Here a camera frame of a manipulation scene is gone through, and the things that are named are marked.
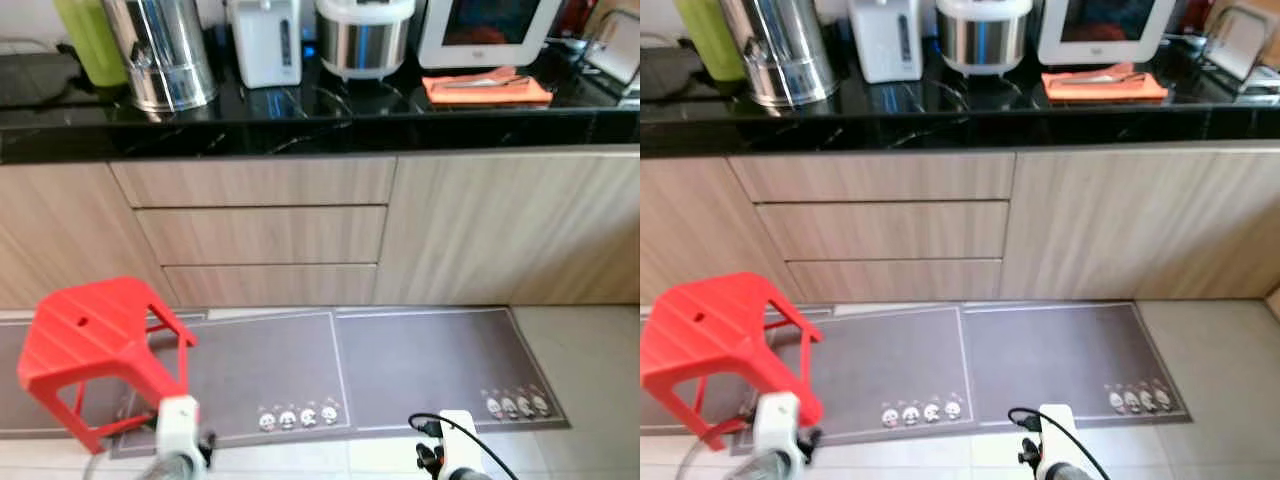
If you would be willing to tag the grey panda floor mat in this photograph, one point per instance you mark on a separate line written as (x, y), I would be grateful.
(1060, 355)
(270, 370)
(440, 360)
(890, 365)

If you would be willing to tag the red plastic stool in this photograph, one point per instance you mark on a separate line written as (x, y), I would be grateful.
(90, 330)
(710, 325)

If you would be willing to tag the light wooden cabinet door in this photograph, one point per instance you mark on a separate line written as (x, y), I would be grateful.
(690, 225)
(60, 230)
(510, 230)
(1140, 225)

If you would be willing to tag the light wooden drawer front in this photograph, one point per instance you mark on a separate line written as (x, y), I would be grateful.
(870, 177)
(255, 182)

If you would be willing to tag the orange folded cloth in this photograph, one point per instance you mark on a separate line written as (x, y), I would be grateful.
(490, 97)
(1105, 93)

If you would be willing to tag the metal serving utensil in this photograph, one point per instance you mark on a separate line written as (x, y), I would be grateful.
(1100, 77)
(480, 81)

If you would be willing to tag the stainless steel water urn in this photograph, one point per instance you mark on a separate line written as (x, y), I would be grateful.
(780, 50)
(160, 50)

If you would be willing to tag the black glass stove top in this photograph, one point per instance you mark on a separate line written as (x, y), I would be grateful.
(665, 75)

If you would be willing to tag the white electric water dispenser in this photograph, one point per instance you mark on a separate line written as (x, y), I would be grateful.
(885, 40)
(262, 45)

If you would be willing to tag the green plastic jug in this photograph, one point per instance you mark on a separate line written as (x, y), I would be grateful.
(710, 40)
(90, 40)

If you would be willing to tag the silver and white rice cooker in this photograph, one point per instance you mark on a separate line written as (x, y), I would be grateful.
(365, 40)
(985, 40)

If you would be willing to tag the white appliance with dark window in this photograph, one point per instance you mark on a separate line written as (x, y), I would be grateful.
(1110, 20)
(490, 20)

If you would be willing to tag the white toaster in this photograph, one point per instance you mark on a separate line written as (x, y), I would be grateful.
(1240, 45)
(615, 45)

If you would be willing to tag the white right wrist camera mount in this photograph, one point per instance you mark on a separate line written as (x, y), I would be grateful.
(462, 440)
(1058, 435)

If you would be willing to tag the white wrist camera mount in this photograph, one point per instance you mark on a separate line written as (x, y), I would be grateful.
(180, 425)
(1058, 435)
(778, 420)
(462, 440)

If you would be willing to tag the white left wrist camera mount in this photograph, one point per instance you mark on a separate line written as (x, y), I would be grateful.
(180, 425)
(778, 420)

